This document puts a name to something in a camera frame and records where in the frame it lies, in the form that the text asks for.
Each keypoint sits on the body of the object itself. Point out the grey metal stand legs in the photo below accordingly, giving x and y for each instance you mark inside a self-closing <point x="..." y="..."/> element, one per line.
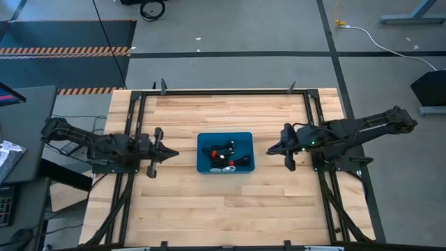
<point x="414" y="17"/>

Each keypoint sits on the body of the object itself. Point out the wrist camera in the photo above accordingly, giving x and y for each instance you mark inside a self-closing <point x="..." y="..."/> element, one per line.
<point x="144" y="143"/>
<point x="306" y="136"/>

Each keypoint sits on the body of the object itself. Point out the black computer mouse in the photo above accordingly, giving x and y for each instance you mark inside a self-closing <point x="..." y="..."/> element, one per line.
<point x="21" y="236"/>

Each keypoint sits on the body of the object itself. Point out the blue plastic bin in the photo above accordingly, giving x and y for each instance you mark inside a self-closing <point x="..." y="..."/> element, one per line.
<point x="205" y="139"/>

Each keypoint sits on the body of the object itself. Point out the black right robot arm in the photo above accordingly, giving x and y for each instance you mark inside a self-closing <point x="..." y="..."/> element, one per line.
<point x="366" y="127"/>

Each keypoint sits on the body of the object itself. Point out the black table clamp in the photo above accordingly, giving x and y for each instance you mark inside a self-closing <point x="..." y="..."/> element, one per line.
<point x="291" y="88"/>
<point x="163" y="245"/>
<point x="287" y="244"/>
<point x="162" y="86"/>

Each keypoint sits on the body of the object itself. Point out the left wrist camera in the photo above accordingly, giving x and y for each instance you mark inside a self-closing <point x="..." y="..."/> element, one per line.
<point x="144" y="143"/>

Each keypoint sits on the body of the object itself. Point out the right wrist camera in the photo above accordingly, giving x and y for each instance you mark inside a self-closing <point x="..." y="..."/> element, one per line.
<point x="306" y="136"/>

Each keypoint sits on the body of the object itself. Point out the large black monitor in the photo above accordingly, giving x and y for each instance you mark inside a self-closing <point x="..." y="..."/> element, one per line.
<point x="8" y="96"/>

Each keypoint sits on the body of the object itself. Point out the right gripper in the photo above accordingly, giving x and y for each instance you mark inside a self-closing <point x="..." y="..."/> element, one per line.
<point x="291" y="132"/>

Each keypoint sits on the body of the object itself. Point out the grey patterned pad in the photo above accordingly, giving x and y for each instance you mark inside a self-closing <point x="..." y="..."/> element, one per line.
<point x="10" y="158"/>

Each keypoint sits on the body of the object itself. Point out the silver aluminium bar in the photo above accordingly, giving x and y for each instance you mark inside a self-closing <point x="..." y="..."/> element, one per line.
<point x="130" y="249"/>
<point x="324" y="249"/>

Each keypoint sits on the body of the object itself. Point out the black box on stand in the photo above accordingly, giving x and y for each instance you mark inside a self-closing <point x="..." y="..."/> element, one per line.
<point x="430" y="89"/>

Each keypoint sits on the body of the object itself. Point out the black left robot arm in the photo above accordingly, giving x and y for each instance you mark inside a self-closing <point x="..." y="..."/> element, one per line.
<point x="76" y="134"/>

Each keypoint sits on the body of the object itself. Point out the black floor mat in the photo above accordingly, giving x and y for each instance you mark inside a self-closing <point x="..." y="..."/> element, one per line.
<point x="69" y="35"/>

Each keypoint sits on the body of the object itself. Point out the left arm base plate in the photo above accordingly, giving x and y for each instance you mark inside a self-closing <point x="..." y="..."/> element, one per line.
<point x="115" y="169"/>

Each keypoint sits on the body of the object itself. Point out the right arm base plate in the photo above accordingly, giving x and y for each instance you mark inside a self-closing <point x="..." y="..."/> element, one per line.
<point x="334" y="165"/>

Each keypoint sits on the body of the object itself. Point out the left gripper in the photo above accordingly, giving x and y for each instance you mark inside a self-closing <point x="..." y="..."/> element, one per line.
<point x="155" y="153"/>

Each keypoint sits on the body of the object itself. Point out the dark grey desk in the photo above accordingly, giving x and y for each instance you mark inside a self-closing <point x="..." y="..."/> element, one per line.
<point x="31" y="122"/>

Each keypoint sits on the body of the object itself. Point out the black aluminium frame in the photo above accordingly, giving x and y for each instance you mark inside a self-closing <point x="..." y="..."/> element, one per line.
<point x="223" y="92"/>

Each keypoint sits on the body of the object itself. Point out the black keyboard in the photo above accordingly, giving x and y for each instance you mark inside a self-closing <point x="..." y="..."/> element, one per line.
<point x="6" y="205"/>

